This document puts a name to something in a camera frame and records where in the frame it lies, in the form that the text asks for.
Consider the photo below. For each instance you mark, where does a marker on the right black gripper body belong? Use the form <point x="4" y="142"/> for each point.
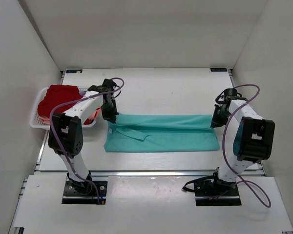
<point x="220" y="116"/>

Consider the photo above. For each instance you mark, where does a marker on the white plastic laundry basket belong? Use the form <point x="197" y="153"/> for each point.
<point x="34" y="117"/>

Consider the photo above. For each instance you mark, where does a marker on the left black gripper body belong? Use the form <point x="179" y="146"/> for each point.
<point x="109" y="109"/>

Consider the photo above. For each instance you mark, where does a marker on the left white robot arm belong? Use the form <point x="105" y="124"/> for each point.
<point x="66" y="132"/>

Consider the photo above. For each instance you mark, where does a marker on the teal t shirt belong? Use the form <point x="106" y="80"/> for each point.
<point x="161" y="134"/>

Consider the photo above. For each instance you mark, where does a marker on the aluminium rail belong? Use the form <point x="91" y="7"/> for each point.
<point x="258" y="172"/>

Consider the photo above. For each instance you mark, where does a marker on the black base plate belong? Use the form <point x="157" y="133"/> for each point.
<point x="89" y="197"/>
<point x="208" y="193"/>

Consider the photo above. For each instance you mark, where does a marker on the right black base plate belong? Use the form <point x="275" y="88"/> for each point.
<point x="208" y="193"/>

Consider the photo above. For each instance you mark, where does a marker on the red t shirt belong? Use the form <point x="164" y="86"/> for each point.
<point x="57" y="94"/>

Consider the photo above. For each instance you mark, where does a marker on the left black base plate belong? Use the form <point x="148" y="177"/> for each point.
<point x="89" y="197"/>

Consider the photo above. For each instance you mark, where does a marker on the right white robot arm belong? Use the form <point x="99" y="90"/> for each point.
<point x="252" y="143"/>

